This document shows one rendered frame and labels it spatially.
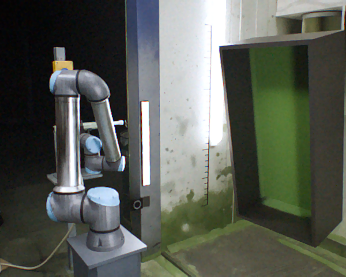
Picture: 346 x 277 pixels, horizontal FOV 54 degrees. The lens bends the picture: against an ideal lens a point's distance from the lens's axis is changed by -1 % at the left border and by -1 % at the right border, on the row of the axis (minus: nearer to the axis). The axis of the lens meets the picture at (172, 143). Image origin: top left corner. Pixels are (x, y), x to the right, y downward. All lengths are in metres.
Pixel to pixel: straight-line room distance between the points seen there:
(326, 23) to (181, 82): 1.35
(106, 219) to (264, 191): 1.46
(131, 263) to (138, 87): 1.23
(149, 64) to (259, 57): 0.76
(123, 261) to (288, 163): 1.36
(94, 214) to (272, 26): 2.40
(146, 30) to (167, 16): 0.21
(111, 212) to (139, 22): 1.36
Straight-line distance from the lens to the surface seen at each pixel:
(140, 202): 2.59
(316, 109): 1.90
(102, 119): 1.75
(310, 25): 3.26
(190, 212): 2.94
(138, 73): 2.44
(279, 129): 2.45
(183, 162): 2.74
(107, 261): 1.66
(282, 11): 3.37
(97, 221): 1.68
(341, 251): 3.08
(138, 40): 2.45
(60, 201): 1.71
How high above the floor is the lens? 1.48
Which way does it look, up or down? 12 degrees down
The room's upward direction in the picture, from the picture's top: straight up
